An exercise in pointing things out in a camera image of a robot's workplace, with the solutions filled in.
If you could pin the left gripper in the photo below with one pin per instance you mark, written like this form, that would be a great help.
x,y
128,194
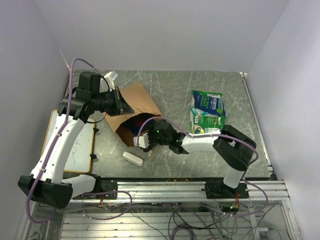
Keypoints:
x,y
121,106

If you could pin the brown paper bag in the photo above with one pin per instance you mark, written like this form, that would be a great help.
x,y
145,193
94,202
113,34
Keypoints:
x,y
143,105

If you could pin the blue Burts spicy bag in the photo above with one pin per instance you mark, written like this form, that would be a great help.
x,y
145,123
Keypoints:
x,y
135,123

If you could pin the green snack bag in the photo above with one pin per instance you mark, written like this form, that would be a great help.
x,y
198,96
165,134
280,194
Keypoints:
x,y
200,124

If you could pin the blue Burts chips bag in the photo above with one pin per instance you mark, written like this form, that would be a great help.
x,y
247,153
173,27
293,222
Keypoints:
x,y
208,103

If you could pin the green Cheetos chips bag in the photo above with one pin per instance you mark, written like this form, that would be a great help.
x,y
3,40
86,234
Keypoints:
x,y
207,112

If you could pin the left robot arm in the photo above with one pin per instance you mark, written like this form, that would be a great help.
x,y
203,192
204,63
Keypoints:
x,y
45,184

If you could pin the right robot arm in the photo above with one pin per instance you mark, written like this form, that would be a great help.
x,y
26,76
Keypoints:
x,y
233,146

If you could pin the white eraser block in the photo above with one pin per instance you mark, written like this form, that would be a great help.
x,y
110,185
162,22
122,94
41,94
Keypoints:
x,y
133,158

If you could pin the small whiteboard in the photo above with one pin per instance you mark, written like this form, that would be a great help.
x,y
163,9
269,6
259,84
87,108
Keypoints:
x,y
79,159

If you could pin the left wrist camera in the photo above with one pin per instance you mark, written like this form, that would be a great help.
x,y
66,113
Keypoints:
x,y
110,78

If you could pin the aluminium rail frame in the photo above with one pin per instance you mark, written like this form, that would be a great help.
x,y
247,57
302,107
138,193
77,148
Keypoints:
x,y
143,190

